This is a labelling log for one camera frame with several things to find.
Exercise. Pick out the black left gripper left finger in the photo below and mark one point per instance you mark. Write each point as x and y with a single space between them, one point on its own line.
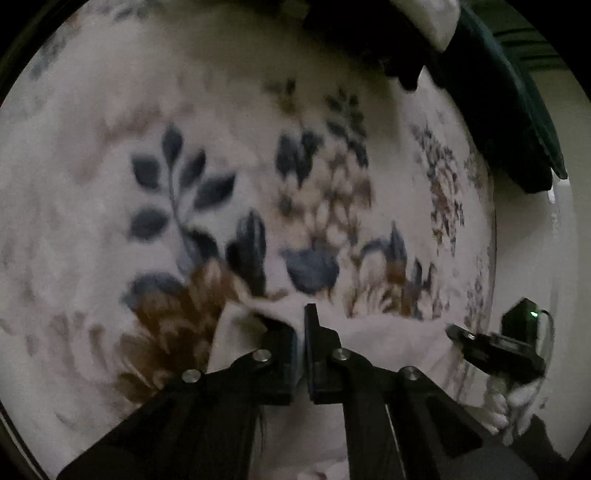
200 425

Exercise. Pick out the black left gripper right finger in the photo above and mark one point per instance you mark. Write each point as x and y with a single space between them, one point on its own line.
399 425

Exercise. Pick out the cream white sweater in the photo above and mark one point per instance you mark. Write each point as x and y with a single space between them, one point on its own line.
305 441

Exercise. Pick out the white gloved right hand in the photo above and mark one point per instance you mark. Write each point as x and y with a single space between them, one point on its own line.
507 408

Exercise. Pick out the floral bed blanket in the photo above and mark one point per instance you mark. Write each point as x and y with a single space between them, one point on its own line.
160 160

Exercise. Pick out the dark green folded quilt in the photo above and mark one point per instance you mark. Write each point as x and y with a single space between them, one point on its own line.
498 100

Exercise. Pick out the white pillow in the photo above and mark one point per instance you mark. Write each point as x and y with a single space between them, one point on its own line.
436 19

